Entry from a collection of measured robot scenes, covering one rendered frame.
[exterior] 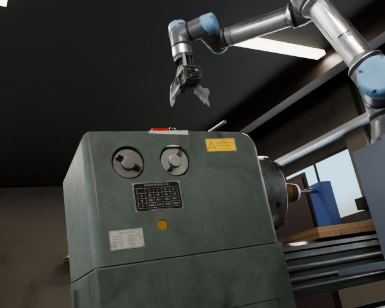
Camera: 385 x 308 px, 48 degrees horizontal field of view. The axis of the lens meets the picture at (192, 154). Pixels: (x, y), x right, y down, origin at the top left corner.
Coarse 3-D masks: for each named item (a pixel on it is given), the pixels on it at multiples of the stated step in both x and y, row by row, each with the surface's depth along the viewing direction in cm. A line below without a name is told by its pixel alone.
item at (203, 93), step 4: (196, 88) 163; (200, 88) 161; (196, 92) 162; (200, 92) 163; (204, 92) 161; (208, 92) 160; (200, 96) 163; (204, 96) 162; (204, 100) 162; (204, 104) 163; (208, 104) 162
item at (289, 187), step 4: (288, 184) 176; (292, 184) 178; (288, 188) 174; (292, 188) 175; (296, 188) 176; (288, 192) 173; (292, 192) 174; (296, 192) 175; (288, 196) 173; (292, 196) 174; (296, 196) 176; (288, 200) 174; (292, 200) 177
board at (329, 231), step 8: (344, 224) 161; (352, 224) 162; (360, 224) 164; (368, 224) 165; (304, 232) 162; (312, 232) 158; (320, 232) 155; (328, 232) 157; (336, 232) 158; (344, 232) 159; (352, 232) 161; (360, 232) 163; (280, 240) 176; (288, 240) 171; (296, 240) 166; (304, 240) 162
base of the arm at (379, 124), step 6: (378, 114) 137; (384, 114) 136; (372, 120) 140; (378, 120) 137; (384, 120) 135; (372, 126) 139; (378, 126) 136; (384, 126) 134; (372, 132) 139; (378, 132) 135; (384, 132) 134; (372, 138) 141; (378, 138) 135
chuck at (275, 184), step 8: (264, 160) 165; (264, 168) 160; (272, 168) 162; (264, 176) 158; (272, 176) 159; (280, 176) 160; (272, 184) 157; (280, 184) 159; (272, 192) 156; (280, 192) 158; (272, 200) 156; (280, 200) 158; (272, 208) 156; (280, 208) 158; (272, 216) 158; (280, 216) 159; (280, 224) 162
